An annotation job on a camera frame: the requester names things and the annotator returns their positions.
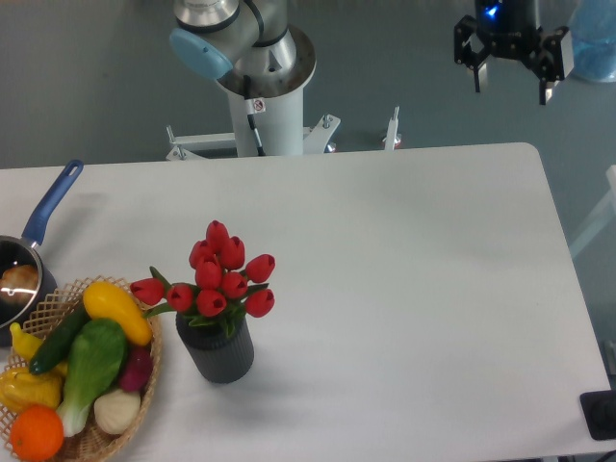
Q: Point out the yellow banana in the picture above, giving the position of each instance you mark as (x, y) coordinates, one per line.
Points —
(24, 344)

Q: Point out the white frame at right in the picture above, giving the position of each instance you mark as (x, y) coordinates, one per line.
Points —
(597, 219)

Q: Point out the white garlic bulb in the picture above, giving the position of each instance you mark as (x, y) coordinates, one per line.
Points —
(114, 412)

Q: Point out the yellow bell pepper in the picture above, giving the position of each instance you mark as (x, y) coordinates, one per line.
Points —
(20, 389)

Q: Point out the orange fruit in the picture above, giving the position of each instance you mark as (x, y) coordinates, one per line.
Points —
(37, 434)

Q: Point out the dark grey ribbed vase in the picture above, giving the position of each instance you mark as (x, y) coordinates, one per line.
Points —
(218, 358)

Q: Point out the red tulip bouquet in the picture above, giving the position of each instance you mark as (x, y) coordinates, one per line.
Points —
(226, 287)

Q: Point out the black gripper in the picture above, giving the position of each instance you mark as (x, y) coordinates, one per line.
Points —
(509, 29)

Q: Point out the blue handled saucepan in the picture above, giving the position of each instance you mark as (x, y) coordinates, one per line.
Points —
(25, 249)

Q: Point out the green bok choy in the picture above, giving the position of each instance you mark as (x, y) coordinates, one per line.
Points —
(94, 361)

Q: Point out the yellow squash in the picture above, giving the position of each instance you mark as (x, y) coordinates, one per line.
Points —
(104, 300)

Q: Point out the white clamp post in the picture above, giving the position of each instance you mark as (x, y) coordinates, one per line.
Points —
(392, 139)

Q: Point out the purple red onion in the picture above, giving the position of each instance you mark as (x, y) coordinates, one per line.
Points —
(137, 370)

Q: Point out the brown bread in pan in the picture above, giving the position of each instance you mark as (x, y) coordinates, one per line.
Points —
(19, 284)

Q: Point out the dark green cucumber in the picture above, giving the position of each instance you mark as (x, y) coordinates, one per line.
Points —
(56, 346)

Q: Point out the blue translucent water bottle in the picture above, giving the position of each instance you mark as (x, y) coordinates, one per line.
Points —
(592, 25)

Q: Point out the black device at edge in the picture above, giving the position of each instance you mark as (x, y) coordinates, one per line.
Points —
(599, 413)

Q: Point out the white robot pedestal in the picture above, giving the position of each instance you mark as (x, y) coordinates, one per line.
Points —
(280, 116)

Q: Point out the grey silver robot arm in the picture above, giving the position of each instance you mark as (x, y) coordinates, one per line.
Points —
(250, 48)

